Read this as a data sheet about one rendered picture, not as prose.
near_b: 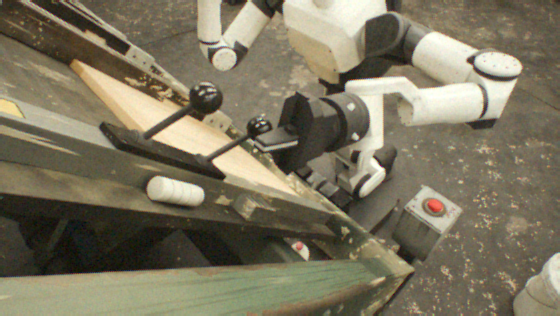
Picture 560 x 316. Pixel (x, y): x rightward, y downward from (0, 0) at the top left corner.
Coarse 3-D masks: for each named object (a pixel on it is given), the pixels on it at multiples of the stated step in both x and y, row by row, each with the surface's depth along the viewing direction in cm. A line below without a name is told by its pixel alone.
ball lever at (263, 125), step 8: (256, 120) 48; (264, 120) 49; (248, 128) 49; (256, 128) 48; (264, 128) 48; (272, 128) 50; (240, 136) 51; (248, 136) 50; (256, 136) 49; (232, 144) 51; (216, 152) 52; (224, 152) 52; (200, 160) 52; (208, 160) 53
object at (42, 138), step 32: (0, 96) 32; (0, 128) 29; (32, 128) 31; (64, 128) 34; (96, 128) 40; (32, 160) 32; (64, 160) 35; (96, 160) 37; (128, 160) 40; (224, 192) 57; (256, 192) 64
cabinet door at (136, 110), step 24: (96, 72) 79; (120, 96) 73; (144, 96) 90; (144, 120) 68; (192, 120) 105; (192, 144) 77; (216, 144) 97; (240, 168) 88; (264, 168) 111; (288, 192) 101
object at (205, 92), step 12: (204, 84) 38; (192, 96) 38; (204, 96) 38; (216, 96) 38; (192, 108) 39; (204, 108) 38; (216, 108) 39; (168, 120) 41; (132, 132) 42; (144, 132) 42; (156, 132) 42; (144, 144) 42
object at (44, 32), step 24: (0, 0) 63; (24, 0) 68; (0, 24) 65; (24, 24) 67; (48, 24) 70; (48, 48) 72; (72, 48) 76; (96, 48) 79; (120, 72) 86; (144, 72) 91; (168, 96) 100; (216, 120) 119
